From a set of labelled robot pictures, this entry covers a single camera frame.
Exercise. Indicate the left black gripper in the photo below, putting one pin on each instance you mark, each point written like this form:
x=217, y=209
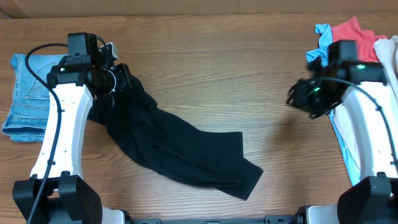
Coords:
x=125, y=82

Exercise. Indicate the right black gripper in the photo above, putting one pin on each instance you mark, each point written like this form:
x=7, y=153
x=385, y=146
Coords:
x=297, y=98

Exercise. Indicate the black t-shirt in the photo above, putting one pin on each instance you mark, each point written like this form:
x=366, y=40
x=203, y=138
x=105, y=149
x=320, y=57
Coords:
x=170, y=146

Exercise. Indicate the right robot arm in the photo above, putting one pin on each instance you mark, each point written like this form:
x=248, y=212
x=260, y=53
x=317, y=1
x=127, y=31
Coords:
x=363, y=89

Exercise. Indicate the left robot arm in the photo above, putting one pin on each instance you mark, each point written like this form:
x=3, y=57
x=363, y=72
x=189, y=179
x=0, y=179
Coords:
x=56, y=191

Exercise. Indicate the light blue garment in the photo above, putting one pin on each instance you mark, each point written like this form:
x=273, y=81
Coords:
x=326, y=38

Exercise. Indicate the red garment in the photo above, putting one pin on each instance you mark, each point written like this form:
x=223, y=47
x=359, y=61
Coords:
x=365, y=39

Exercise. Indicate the beige garment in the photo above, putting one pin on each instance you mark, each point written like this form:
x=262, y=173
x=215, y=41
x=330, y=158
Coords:
x=345, y=130

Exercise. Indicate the folded blue denim jeans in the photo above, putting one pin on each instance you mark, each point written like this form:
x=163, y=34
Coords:
x=29, y=111

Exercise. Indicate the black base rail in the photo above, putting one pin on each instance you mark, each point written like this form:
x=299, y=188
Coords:
x=268, y=219

